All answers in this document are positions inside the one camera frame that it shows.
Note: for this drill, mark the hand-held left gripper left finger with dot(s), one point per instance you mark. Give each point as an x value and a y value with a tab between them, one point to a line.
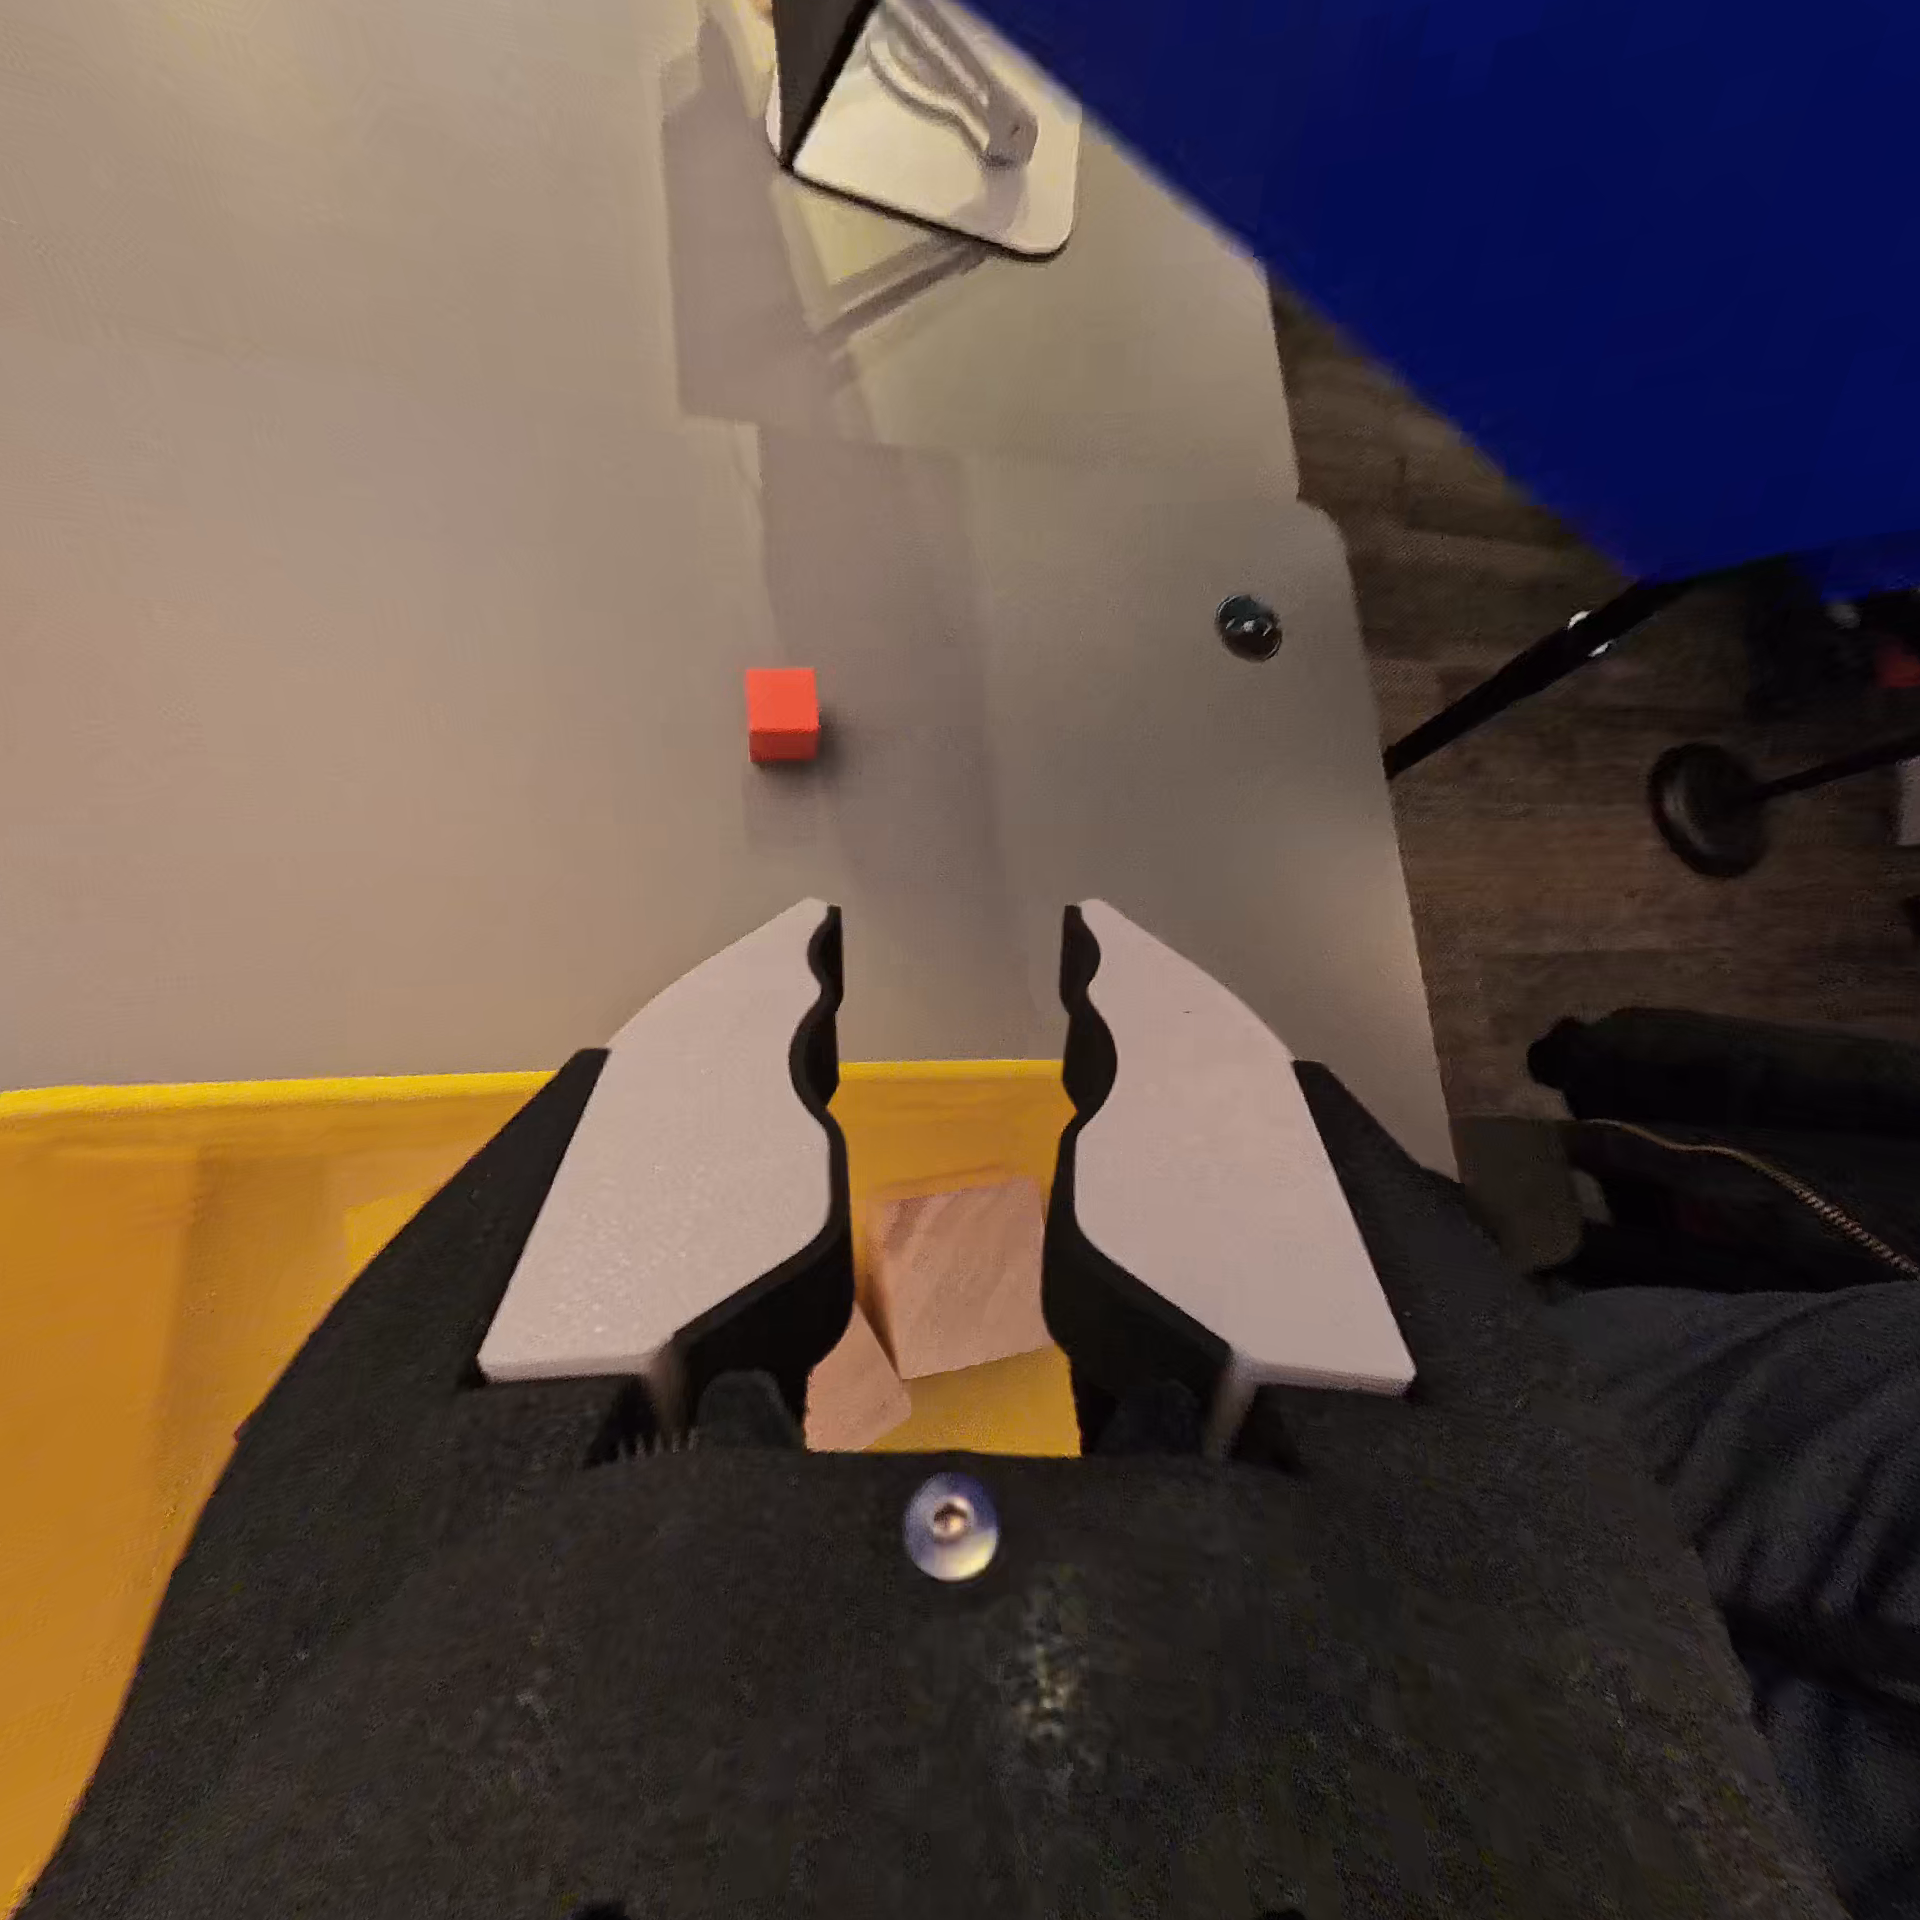
674	1201

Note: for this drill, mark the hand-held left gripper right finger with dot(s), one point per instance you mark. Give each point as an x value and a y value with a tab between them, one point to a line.
1214	1201

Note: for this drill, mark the pile of wooden cubes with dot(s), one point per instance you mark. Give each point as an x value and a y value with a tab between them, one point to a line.
961	1274

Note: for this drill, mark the small red cube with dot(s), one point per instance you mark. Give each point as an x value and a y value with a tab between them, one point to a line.
783	713

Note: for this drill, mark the yellow plastic bin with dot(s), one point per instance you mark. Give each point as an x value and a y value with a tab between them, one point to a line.
91	1351

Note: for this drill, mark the blue plastic bin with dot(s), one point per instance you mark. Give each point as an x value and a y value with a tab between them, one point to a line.
1574	225

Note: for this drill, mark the person's dark jacket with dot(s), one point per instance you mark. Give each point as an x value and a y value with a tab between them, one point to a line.
1724	1140

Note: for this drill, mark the metal table bolt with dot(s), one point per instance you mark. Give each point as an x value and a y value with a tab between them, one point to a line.
1249	627

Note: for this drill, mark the black floor stand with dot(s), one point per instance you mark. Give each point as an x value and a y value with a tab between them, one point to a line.
1710	810

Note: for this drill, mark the person's jeans leg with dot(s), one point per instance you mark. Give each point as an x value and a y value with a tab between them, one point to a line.
1801	1500

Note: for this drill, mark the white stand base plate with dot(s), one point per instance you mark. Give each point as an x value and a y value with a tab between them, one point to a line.
961	194

